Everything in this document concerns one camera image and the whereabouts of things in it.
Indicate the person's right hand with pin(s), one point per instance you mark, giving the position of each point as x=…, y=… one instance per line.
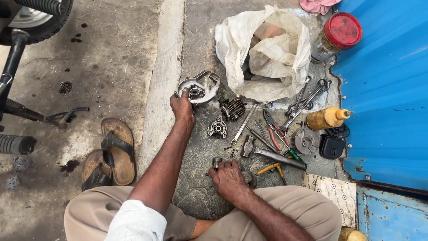
x=230, y=182

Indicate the person's left hand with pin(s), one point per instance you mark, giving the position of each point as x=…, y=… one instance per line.
x=183, y=108

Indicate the person's left fingers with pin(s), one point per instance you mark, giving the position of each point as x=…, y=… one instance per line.
x=182, y=96

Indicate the grey metal engine cover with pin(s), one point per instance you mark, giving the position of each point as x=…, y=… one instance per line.
x=204, y=86

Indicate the small metal crankshaft part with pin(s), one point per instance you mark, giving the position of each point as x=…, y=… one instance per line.
x=250, y=178

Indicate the small round metal housing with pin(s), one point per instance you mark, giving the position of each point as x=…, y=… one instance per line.
x=217, y=128

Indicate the finned engine cylinder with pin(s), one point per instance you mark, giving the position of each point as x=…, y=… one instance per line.
x=233, y=108

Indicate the long silver combination wrench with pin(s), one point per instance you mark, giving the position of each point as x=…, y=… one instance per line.
x=244, y=123

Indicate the brown sandal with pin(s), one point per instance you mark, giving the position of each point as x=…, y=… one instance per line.
x=95, y=170
x=118, y=150

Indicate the small open-end wrench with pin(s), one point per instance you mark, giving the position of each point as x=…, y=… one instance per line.
x=261, y=129

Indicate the thin metal rod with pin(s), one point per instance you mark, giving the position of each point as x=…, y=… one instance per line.
x=259, y=138

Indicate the steel hammer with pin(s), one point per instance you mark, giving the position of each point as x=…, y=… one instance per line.
x=267, y=154

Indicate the white plastic bag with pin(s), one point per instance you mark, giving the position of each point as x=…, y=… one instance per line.
x=284, y=57

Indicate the silver open-end spanner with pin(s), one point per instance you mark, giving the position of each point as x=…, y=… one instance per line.
x=302, y=93

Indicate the round metal flywheel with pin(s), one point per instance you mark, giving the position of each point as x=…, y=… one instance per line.
x=306, y=141

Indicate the person's white shirt sleeve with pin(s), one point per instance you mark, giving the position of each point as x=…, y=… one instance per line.
x=137, y=222

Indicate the yellow oil bottle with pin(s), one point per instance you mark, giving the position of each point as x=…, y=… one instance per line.
x=326, y=117

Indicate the black plastic cover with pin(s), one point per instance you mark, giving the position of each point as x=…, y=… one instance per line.
x=331, y=147

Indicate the person's beige trousers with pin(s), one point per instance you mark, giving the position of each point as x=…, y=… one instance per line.
x=294, y=207

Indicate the pink cloth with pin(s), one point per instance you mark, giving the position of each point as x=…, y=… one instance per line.
x=317, y=5

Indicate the jar with red lid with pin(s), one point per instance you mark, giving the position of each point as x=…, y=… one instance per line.
x=337, y=33

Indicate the motorcycle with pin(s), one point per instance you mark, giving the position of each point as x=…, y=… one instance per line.
x=20, y=20

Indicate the printed cardboard box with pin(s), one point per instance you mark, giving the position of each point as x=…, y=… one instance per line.
x=334, y=194

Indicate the blue corrugated metal sheet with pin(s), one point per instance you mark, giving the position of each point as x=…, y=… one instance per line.
x=388, y=100

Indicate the yellow plastic container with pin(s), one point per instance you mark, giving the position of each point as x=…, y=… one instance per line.
x=351, y=235

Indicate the black plastic bracket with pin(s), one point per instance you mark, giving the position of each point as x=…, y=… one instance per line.
x=339, y=130

